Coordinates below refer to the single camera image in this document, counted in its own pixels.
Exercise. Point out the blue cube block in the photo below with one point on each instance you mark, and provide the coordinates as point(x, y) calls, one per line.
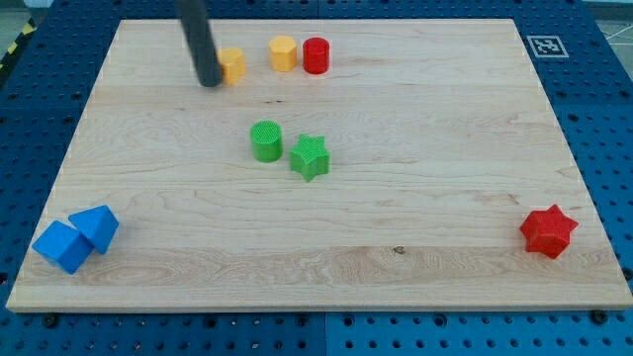
point(63, 246)

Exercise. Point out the white fiducial marker tag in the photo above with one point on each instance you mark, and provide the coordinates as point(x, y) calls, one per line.
point(547, 46)

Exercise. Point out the yellow hexagon block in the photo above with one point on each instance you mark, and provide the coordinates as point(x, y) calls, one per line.
point(283, 53)

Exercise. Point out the green star block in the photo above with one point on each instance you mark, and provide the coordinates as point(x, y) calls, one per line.
point(310, 157)

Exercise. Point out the yellow heart block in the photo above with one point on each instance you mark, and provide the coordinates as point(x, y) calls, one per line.
point(232, 61)

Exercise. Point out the red cylinder block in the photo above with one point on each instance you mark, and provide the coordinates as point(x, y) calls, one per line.
point(316, 55)

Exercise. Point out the green cylinder block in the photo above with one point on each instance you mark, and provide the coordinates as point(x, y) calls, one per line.
point(266, 140)

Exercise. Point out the red star block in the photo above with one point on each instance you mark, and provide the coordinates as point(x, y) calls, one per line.
point(548, 231)

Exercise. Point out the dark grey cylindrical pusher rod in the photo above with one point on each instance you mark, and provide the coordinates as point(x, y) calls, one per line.
point(194, 20)

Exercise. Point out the blue triangle block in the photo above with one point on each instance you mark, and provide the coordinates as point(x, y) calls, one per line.
point(99, 225)

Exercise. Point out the light wooden board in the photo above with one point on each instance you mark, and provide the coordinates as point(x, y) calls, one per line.
point(441, 140)

